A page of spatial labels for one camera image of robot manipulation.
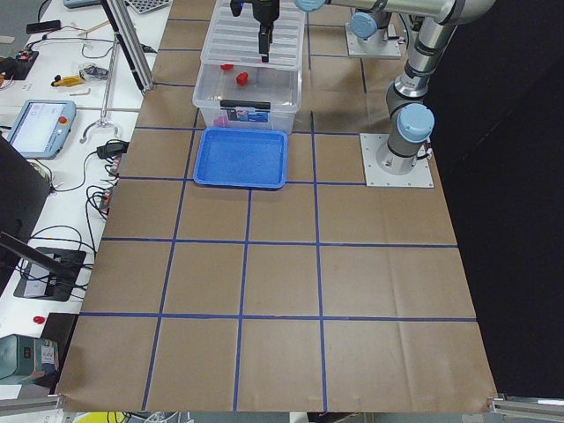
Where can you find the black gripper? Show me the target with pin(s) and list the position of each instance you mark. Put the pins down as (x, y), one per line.
(265, 11)

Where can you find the long reach grabber tool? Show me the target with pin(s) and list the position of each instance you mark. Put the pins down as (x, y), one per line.
(104, 122)

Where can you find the teach pendant tablet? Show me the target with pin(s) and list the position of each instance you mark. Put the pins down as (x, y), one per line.
(42, 127)

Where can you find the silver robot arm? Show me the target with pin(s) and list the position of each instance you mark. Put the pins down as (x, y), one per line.
(412, 122)
(367, 24)

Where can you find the blue plastic tray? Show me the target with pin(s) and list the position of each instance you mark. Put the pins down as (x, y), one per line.
(240, 158)

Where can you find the clear plastic box lid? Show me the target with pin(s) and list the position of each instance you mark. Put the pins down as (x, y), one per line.
(235, 40)

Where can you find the red block from tray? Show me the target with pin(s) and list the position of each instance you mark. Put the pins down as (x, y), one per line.
(242, 78)

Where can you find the aluminium frame post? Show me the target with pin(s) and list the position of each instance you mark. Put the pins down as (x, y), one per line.
(126, 35)

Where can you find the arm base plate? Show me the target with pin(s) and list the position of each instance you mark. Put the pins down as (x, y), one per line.
(384, 44)
(384, 169)

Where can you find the yellow black tool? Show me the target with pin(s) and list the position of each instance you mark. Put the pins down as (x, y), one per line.
(67, 81)

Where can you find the black monitor stand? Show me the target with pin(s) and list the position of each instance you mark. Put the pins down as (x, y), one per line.
(49, 274)

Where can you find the black box latch handle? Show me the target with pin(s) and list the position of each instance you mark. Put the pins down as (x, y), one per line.
(261, 105)

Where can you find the clear plastic storage box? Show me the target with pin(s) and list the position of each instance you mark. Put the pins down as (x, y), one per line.
(282, 88)

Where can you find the black power adapter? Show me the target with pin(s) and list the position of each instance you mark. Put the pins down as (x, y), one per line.
(112, 148)

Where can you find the green electronic device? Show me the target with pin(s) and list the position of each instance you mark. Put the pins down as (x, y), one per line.
(25, 360)

